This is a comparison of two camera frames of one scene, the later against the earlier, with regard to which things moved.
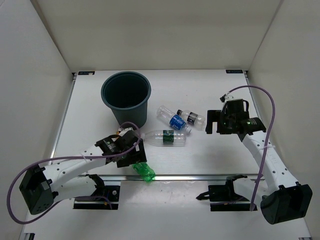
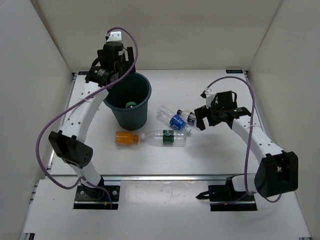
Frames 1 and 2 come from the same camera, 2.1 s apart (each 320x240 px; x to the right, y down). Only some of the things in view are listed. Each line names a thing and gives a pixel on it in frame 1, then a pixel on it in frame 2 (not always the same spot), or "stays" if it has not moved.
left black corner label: x=86 y=72 stays
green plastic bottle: x=144 y=170 to x=130 y=104
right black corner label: x=234 y=71 stays
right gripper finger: x=212 y=116 to x=201 y=113
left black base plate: x=104 y=197 stays
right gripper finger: x=221 y=127 to x=213 y=121
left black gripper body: x=128 y=153 to x=124 y=66
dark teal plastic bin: x=127 y=94 stays
